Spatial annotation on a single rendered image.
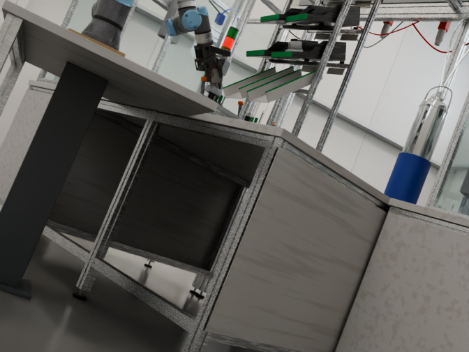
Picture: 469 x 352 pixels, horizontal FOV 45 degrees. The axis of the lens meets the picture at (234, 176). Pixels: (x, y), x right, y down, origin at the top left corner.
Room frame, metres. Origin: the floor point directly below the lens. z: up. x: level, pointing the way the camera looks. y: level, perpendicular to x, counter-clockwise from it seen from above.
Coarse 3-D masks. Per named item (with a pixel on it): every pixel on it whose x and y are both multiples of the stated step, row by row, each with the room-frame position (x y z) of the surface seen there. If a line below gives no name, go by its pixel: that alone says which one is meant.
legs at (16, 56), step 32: (0, 32) 1.61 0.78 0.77; (0, 64) 1.63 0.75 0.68; (0, 96) 2.39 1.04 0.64; (64, 96) 2.03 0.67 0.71; (96, 96) 2.06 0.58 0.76; (64, 128) 2.04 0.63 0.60; (32, 160) 2.02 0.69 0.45; (64, 160) 2.06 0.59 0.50; (32, 192) 2.04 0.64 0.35; (0, 224) 2.02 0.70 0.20; (32, 224) 2.05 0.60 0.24; (0, 256) 2.03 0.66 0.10; (0, 288) 2.00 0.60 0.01
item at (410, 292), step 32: (384, 224) 2.28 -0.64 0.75; (416, 224) 2.19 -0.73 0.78; (448, 224) 2.11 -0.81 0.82; (384, 256) 2.25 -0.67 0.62; (416, 256) 2.15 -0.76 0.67; (448, 256) 2.07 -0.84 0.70; (384, 288) 2.21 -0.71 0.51; (416, 288) 2.12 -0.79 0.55; (448, 288) 2.04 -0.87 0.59; (352, 320) 2.27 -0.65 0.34; (384, 320) 2.18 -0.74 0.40; (416, 320) 2.09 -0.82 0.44; (448, 320) 2.01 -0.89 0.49
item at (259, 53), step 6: (276, 42) 2.39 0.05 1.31; (282, 42) 2.40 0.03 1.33; (288, 42) 2.42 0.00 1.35; (306, 42) 2.31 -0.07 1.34; (312, 42) 2.33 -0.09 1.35; (270, 48) 2.38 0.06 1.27; (276, 48) 2.39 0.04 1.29; (282, 48) 2.41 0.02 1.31; (246, 54) 2.32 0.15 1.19; (252, 54) 2.29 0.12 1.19; (258, 54) 2.25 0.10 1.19; (264, 54) 2.22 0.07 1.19; (270, 54) 2.23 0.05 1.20
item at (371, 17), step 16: (288, 0) 2.39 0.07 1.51; (368, 16) 2.28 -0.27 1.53; (304, 32) 2.51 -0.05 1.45; (336, 32) 2.15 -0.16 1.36; (368, 32) 2.28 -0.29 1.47; (320, 64) 2.16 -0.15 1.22; (352, 64) 2.27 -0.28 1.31; (336, 96) 2.28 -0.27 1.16; (240, 112) 2.40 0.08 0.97; (272, 112) 2.51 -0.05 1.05; (304, 112) 2.16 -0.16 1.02; (336, 112) 2.28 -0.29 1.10; (320, 144) 2.27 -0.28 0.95
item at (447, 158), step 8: (464, 104) 2.29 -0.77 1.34; (464, 112) 2.28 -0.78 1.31; (464, 120) 2.27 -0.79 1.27; (456, 128) 2.28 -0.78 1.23; (456, 136) 2.28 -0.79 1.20; (456, 144) 2.27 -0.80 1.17; (448, 152) 2.28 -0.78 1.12; (448, 160) 2.27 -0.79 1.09; (440, 168) 2.29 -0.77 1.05; (448, 168) 2.28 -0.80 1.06; (440, 176) 2.28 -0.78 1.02; (440, 184) 2.27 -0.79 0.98; (432, 192) 2.29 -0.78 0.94; (432, 200) 2.28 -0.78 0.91; (432, 208) 2.27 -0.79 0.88; (440, 208) 2.24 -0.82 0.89; (464, 216) 2.17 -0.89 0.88
